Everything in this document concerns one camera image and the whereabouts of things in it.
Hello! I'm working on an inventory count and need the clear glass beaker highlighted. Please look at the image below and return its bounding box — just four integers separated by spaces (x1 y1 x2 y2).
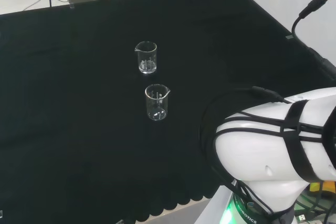
144 83 171 122
134 40 158 75

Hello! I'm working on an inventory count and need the black bench cloth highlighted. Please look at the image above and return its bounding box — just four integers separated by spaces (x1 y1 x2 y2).
0 0 336 222

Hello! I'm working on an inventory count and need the yellow stop button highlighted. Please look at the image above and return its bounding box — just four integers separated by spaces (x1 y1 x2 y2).
309 180 336 199

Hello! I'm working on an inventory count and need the thick black cable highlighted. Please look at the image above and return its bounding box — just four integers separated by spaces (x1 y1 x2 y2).
291 0 336 41

